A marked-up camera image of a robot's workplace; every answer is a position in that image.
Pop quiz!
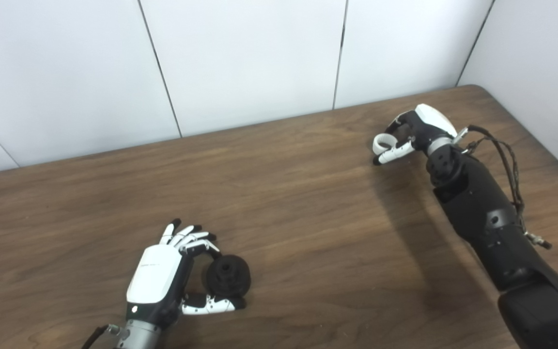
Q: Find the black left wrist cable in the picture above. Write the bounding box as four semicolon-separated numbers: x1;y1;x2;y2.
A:
81;324;122;349

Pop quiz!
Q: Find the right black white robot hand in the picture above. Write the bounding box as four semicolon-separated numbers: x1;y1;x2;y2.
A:
372;103;459;166

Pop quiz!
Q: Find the round black plastic part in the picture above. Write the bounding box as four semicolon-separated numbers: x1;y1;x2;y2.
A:
205;254;252;299

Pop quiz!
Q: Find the white plastic ring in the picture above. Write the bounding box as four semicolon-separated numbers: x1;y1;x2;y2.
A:
373;133;399;157

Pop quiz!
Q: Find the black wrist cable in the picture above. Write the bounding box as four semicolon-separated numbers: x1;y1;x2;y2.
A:
81;324;122;349
455;125;553;250

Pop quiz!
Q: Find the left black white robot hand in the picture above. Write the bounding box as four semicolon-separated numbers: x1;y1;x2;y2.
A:
125;218;247;324

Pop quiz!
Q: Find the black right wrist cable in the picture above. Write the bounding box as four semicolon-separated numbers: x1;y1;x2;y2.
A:
455;125;553;250

